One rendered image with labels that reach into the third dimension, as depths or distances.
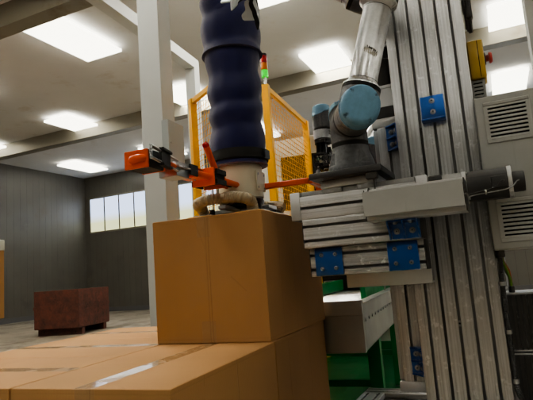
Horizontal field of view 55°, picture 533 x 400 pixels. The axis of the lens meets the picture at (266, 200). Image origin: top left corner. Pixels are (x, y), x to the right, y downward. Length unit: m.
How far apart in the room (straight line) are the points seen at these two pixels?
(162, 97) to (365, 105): 2.16
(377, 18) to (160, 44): 2.21
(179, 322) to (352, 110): 0.85
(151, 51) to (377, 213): 2.48
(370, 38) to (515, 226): 0.69
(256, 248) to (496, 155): 0.77
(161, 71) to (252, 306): 2.26
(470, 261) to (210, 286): 0.81
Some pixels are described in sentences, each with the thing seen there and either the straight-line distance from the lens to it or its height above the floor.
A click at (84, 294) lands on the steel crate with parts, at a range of 9.05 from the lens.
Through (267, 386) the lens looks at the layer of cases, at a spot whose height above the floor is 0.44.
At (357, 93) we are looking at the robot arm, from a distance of 1.51.
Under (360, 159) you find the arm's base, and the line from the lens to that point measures 1.61.
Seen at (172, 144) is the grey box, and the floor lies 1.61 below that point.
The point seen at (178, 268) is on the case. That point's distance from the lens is 1.71.
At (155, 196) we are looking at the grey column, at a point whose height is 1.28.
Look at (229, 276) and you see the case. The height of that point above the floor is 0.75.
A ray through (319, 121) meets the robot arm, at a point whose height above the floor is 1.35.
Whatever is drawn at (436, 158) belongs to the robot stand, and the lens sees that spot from 1.74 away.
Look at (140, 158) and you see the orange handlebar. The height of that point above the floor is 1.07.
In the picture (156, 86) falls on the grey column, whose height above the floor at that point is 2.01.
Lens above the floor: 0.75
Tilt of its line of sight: 8 degrees up
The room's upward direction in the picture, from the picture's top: 4 degrees counter-clockwise
